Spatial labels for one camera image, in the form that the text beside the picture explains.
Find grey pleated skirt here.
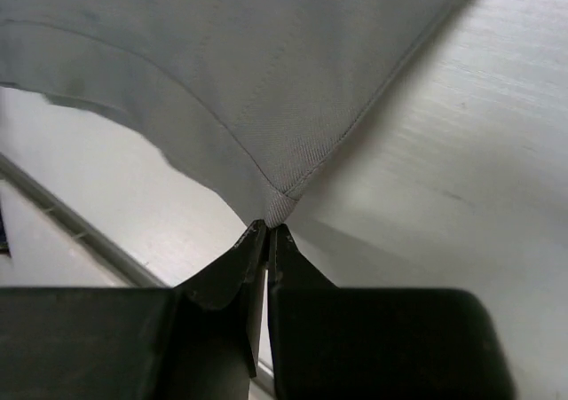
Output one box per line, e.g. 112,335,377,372
1,0,462,226

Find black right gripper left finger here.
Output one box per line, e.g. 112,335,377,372
0,219,267,400

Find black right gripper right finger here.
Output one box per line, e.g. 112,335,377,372
268,225,517,399

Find aluminium table frame rail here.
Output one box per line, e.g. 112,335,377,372
0,153,276,400

